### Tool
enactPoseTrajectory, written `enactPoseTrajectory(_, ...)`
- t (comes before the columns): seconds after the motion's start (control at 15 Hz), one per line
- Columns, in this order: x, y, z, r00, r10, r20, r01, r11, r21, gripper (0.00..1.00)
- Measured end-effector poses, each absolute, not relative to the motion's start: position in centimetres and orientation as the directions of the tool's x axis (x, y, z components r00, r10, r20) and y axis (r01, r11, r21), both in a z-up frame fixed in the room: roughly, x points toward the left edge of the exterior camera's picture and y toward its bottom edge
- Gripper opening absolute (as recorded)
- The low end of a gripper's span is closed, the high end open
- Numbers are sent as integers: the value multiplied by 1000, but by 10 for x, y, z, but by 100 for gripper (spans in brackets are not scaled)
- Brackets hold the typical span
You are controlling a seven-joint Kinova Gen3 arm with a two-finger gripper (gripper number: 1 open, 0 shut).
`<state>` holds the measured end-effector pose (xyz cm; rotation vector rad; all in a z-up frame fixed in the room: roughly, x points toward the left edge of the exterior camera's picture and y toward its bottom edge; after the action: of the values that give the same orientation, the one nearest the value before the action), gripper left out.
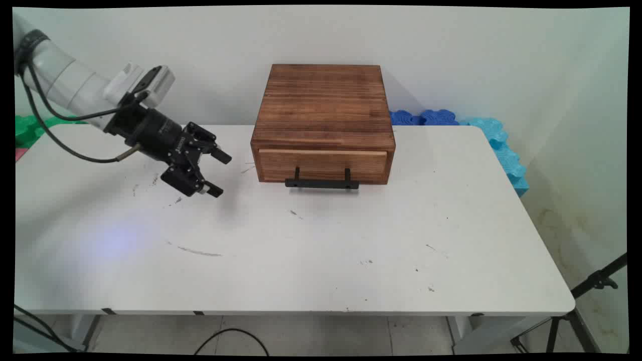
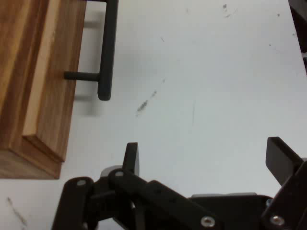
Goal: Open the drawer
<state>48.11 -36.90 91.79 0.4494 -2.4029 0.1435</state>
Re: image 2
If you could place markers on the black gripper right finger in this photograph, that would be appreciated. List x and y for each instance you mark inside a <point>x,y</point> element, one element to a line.
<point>283,167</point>

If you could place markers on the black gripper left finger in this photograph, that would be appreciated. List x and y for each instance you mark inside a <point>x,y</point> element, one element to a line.
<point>153,196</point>

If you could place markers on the dark black object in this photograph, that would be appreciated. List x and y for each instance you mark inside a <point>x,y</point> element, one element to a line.
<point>301,26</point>

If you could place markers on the wooden cabinet body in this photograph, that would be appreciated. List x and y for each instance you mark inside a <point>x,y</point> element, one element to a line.
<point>14,72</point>

